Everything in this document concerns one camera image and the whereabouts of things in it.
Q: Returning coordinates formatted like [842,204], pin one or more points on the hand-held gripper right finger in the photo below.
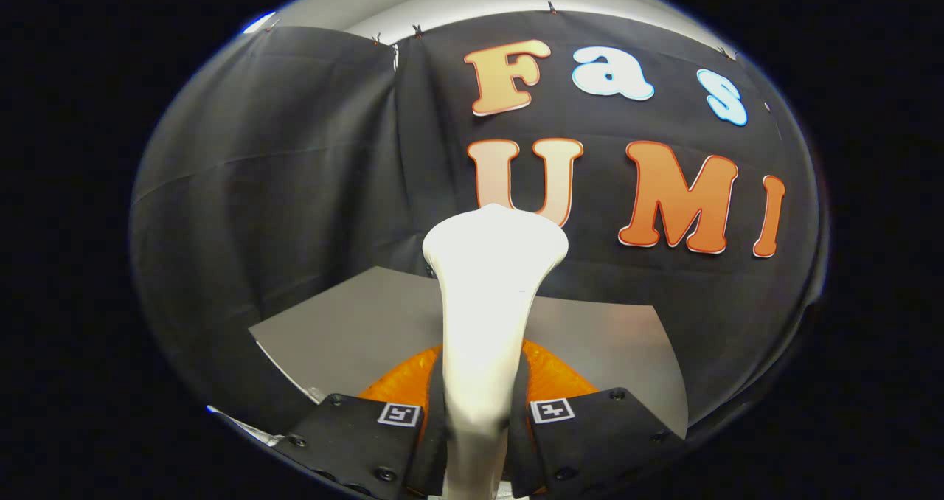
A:
[520,448]

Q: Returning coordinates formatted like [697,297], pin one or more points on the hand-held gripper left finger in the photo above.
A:
[431,448]

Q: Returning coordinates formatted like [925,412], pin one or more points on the white garment steamer head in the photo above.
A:
[487,301]

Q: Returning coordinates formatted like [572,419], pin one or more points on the grey drawer cabinet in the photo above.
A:
[354,330]

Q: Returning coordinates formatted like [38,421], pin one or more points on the rectangular ceiling light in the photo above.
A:
[258,22]

